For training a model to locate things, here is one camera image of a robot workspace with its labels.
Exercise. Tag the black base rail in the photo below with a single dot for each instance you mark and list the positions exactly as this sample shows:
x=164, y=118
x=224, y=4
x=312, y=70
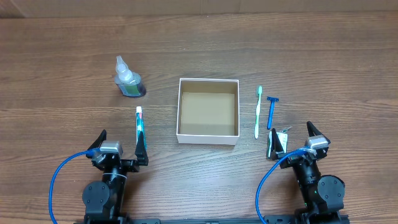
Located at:
x=272, y=219

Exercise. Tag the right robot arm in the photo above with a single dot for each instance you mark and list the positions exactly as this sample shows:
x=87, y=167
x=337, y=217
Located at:
x=322, y=194

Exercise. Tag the white cardboard box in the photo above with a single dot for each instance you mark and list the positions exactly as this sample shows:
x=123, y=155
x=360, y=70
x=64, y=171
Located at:
x=208, y=111

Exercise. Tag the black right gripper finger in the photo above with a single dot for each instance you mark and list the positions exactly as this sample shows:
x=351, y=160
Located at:
x=276, y=147
x=315, y=136

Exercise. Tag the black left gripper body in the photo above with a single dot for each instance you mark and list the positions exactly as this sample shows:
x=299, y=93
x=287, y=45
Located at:
x=125, y=163

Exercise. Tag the clear soap bottle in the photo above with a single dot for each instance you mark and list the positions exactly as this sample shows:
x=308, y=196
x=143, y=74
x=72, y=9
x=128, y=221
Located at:
x=129, y=82

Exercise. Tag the blue disposable razor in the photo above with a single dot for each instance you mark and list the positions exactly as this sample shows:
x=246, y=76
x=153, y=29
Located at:
x=273, y=101

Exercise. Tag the green white toothbrush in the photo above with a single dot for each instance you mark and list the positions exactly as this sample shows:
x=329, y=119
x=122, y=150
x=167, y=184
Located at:
x=258, y=111

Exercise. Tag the white green sachet packet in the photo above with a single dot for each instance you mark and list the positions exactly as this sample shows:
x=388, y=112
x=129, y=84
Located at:
x=283, y=137

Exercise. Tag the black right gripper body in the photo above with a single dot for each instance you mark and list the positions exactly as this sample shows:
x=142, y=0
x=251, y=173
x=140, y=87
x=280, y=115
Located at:
x=292, y=160

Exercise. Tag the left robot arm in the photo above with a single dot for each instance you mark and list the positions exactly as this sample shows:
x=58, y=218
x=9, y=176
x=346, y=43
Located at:
x=104, y=199

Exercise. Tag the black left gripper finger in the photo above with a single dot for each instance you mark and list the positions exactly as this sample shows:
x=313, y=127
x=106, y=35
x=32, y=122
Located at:
x=99, y=140
x=140, y=152

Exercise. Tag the green toothpaste tube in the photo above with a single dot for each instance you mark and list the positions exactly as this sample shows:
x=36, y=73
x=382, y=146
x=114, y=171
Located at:
x=139, y=124

